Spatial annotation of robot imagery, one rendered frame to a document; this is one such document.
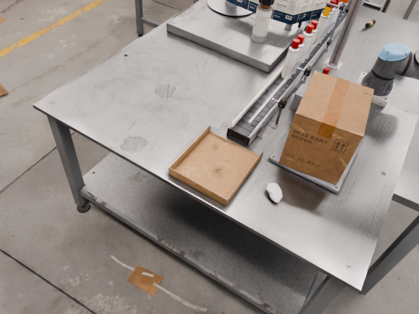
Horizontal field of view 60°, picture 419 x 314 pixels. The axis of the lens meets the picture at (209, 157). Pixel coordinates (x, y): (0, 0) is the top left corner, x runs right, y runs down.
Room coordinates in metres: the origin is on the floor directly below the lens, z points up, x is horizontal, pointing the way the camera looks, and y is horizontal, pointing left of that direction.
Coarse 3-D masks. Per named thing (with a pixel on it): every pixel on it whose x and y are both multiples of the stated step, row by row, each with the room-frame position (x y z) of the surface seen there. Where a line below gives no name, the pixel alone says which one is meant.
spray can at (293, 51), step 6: (294, 42) 1.56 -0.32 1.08; (294, 48) 1.55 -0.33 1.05; (288, 54) 1.56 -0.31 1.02; (294, 54) 1.54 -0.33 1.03; (288, 60) 1.55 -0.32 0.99; (294, 60) 1.55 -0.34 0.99; (288, 66) 1.54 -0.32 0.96; (282, 72) 1.56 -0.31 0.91; (288, 72) 1.54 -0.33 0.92; (282, 78) 1.55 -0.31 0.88
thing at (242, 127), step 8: (344, 16) 2.33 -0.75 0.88; (312, 56) 1.80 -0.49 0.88; (304, 64) 1.71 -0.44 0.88; (296, 72) 1.62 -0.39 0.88; (280, 80) 1.53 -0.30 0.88; (288, 80) 1.54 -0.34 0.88; (272, 88) 1.46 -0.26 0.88; (264, 96) 1.39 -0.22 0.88; (280, 96) 1.41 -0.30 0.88; (256, 104) 1.32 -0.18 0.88; (272, 104) 1.34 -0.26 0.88; (248, 112) 1.26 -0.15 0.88; (264, 112) 1.27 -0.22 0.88; (240, 120) 1.20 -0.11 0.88; (248, 120) 1.20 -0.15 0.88; (256, 120) 1.21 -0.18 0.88; (232, 128) 1.14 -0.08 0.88; (240, 128) 1.14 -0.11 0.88; (248, 128) 1.15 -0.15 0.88
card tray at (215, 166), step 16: (208, 128) 1.14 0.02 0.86; (192, 144) 1.03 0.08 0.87; (208, 144) 1.07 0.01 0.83; (224, 144) 1.09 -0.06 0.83; (176, 160) 0.93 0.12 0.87; (192, 160) 0.97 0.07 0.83; (208, 160) 0.98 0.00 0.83; (224, 160) 0.99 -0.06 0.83; (240, 160) 1.00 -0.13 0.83; (256, 160) 0.98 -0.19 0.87; (176, 176) 0.87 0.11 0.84; (192, 176) 0.89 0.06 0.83; (208, 176) 0.90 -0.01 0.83; (224, 176) 0.91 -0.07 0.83; (240, 176) 0.92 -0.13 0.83; (208, 192) 0.81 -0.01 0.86; (224, 192) 0.83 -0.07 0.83
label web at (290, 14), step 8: (280, 0) 2.08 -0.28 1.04; (288, 0) 2.06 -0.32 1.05; (296, 0) 2.05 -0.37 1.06; (304, 0) 2.08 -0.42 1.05; (312, 0) 2.12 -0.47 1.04; (320, 0) 2.16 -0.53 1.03; (328, 0) 2.20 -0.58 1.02; (280, 8) 2.08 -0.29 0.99; (288, 8) 2.06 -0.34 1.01; (296, 8) 2.05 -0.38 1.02; (304, 8) 2.10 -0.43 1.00; (312, 8) 2.13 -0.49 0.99; (320, 8) 2.17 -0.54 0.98; (272, 16) 2.09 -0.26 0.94; (280, 16) 2.07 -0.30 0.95; (288, 16) 2.05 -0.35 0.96; (296, 16) 2.06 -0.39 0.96; (304, 16) 2.11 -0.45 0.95; (312, 16) 2.15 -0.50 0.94
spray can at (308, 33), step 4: (308, 24) 1.74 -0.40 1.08; (308, 28) 1.72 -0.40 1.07; (312, 28) 1.72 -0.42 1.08; (304, 32) 1.73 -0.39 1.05; (308, 32) 1.72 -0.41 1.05; (308, 36) 1.71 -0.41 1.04; (312, 36) 1.72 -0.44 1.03; (304, 40) 1.71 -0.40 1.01; (308, 40) 1.71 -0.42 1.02; (304, 44) 1.71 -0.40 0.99; (308, 44) 1.71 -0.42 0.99; (304, 48) 1.71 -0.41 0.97; (308, 48) 1.72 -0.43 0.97; (304, 52) 1.71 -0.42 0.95; (304, 60) 1.72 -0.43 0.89
